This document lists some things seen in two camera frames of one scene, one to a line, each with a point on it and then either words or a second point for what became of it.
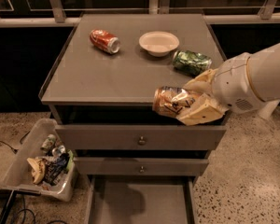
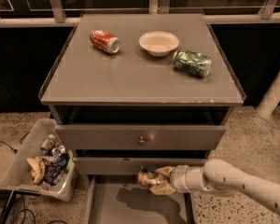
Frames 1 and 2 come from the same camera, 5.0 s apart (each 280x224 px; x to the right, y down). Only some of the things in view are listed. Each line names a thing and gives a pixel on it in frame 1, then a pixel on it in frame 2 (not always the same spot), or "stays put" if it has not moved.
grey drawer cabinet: (100, 86) stays put
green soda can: (190, 63) stays put
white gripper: (236, 83) → (178, 178)
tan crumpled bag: (37, 167) stays put
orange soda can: (172, 100) → (148, 178)
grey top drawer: (137, 137) stays put
